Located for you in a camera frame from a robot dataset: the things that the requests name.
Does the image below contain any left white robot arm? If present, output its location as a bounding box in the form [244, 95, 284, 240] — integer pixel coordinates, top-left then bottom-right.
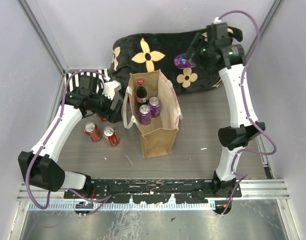
[18, 73, 122, 198]

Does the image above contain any red cola can back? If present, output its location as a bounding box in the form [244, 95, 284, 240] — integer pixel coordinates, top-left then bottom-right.
[96, 114, 107, 122]

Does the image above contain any purple cable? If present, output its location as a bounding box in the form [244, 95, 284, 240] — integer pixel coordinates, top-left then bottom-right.
[214, 9, 277, 217]
[25, 71, 113, 217]

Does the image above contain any red cola can left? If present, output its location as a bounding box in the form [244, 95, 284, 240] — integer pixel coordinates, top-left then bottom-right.
[84, 122, 101, 142]

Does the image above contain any black white striped cloth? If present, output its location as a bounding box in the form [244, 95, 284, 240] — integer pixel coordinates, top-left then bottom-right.
[65, 69, 111, 94]

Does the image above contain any purple grape can back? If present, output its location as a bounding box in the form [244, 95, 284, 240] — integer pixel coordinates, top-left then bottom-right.
[148, 97, 160, 118]

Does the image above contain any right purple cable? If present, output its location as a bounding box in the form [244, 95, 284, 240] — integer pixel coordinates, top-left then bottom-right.
[214, 9, 277, 217]

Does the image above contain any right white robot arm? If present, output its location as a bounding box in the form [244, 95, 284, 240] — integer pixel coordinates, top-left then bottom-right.
[174, 22, 265, 197]

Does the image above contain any purple grape can front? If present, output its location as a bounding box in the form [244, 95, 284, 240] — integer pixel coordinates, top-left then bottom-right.
[174, 53, 196, 69]

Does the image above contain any brown jute canvas bag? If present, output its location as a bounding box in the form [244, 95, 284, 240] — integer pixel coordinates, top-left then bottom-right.
[122, 70, 182, 158]

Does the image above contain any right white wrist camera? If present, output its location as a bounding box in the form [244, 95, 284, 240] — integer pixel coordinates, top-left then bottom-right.
[212, 17, 223, 25]

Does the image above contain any aluminium rail frame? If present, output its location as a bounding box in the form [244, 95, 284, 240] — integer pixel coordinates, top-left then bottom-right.
[17, 179, 290, 212]

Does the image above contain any red cola can right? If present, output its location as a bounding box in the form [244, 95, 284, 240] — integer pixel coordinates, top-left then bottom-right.
[103, 126, 119, 147]

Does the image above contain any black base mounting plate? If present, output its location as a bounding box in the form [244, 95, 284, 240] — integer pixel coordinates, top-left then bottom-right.
[64, 178, 241, 205]

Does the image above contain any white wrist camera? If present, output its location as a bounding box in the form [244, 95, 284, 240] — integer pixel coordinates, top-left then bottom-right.
[102, 80, 122, 100]
[212, 17, 223, 25]

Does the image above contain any glass cola bottle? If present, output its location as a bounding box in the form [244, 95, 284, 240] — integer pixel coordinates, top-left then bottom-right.
[136, 79, 148, 107]

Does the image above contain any purple grape can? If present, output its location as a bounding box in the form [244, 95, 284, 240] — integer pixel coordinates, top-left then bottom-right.
[148, 97, 160, 118]
[174, 53, 196, 69]
[139, 104, 152, 125]

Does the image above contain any red cola can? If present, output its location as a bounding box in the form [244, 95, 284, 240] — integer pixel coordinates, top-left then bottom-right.
[96, 114, 107, 122]
[103, 126, 119, 147]
[84, 122, 101, 142]

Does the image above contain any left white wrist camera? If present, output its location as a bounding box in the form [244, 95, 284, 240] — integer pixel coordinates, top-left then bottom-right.
[102, 80, 122, 100]

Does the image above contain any black flower-pattern pillow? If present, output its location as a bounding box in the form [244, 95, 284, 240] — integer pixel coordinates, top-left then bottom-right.
[109, 24, 244, 96]

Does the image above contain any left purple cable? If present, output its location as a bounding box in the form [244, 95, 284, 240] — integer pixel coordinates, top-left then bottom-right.
[25, 71, 113, 217]

